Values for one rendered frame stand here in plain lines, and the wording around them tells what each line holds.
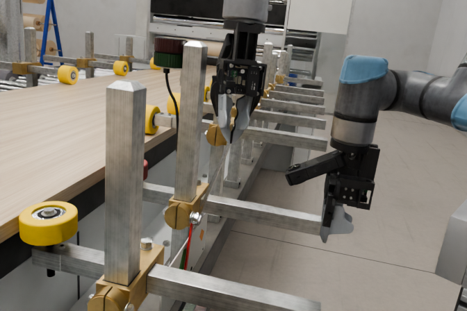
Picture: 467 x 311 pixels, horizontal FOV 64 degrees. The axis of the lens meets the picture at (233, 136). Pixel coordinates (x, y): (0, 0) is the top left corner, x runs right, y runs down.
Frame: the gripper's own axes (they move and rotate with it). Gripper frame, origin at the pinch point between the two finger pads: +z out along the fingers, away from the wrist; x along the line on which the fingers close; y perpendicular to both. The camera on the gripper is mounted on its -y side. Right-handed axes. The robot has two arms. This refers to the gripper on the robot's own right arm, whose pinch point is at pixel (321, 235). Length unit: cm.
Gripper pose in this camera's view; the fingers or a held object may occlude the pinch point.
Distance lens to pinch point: 78.9
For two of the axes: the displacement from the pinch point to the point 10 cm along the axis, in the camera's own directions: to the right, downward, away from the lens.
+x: 2.2, -2.4, 9.5
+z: -1.0, 9.6, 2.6
